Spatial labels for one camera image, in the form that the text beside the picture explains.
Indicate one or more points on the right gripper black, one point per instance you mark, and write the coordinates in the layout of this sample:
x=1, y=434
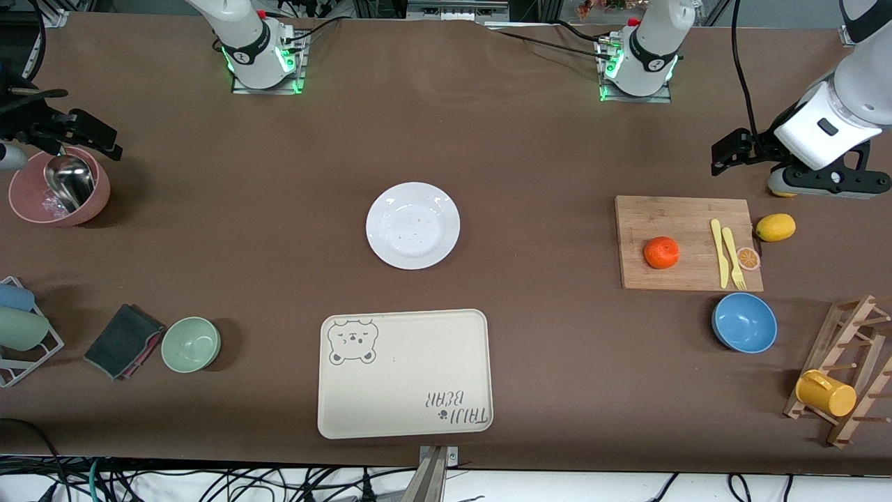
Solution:
x=35, y=118

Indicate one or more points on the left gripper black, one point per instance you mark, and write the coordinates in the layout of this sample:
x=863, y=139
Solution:
x=762, y=148

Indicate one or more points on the orange fruit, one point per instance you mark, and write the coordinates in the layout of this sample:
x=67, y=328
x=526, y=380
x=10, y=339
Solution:
x=661, y=252

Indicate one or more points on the white round plate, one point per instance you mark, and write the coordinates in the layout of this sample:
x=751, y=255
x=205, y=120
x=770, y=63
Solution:
x=412, y=226

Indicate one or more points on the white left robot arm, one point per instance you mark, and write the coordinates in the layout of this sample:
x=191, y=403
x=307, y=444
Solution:
x=651, y=49

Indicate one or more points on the metal scoop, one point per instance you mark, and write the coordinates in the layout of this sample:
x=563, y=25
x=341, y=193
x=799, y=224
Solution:
x=70, y=181

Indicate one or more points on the yellow lemon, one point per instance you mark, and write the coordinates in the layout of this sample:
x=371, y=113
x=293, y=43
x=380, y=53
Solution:
x=784, y=194
x=775, y=227

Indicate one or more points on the bamboo cutting board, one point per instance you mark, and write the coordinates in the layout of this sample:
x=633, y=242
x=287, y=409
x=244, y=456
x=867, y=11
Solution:
x=676, y=223

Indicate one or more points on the pink bowl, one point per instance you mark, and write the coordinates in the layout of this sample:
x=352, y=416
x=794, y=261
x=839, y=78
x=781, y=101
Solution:
x=28, y=195

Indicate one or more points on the yellow plastic knife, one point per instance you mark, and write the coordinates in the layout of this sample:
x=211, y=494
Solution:
x=719, y=251

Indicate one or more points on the yellow plastic fork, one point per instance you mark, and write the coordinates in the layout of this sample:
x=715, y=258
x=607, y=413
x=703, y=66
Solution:
x=732, y=254

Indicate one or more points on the orange slice piece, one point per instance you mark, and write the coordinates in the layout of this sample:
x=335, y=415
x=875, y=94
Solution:
x=748, y=259

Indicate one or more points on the aluminium corner profile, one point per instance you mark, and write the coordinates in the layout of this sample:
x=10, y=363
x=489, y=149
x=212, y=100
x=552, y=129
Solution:
x=54, y=19
x=845, y=35

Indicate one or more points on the blue bowl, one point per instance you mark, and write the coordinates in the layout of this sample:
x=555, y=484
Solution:
x=744, y=323

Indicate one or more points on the light blue cup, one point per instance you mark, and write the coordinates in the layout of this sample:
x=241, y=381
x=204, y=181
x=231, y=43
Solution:
x=14, y=297

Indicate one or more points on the pale green cup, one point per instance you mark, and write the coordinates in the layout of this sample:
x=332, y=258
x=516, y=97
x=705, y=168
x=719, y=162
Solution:
x=21, y=329

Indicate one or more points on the dark grey folded cloth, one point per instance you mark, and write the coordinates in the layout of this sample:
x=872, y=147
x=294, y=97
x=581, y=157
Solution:
x=122, y=341

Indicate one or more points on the pale green bowl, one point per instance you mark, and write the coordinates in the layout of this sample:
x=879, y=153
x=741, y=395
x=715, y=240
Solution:
x=191, y=344

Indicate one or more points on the yellow mug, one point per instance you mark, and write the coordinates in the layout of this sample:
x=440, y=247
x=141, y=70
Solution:
x=826, y=394

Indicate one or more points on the wooden drying rack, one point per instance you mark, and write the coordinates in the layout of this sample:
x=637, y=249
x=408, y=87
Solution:
x=867, y=390

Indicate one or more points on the cream tray with bear print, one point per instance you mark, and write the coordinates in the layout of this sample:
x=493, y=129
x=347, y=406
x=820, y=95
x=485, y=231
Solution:
x=404, y=376

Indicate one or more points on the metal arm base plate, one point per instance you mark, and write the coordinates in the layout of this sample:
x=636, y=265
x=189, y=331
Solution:
x=300, y=77
x=662, y=99

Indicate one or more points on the aluminium frame rail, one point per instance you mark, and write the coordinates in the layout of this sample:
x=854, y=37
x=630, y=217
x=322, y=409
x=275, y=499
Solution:
x=453, y=10

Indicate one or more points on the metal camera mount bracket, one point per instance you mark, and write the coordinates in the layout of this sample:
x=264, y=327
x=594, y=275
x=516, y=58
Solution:
x=432, y=477

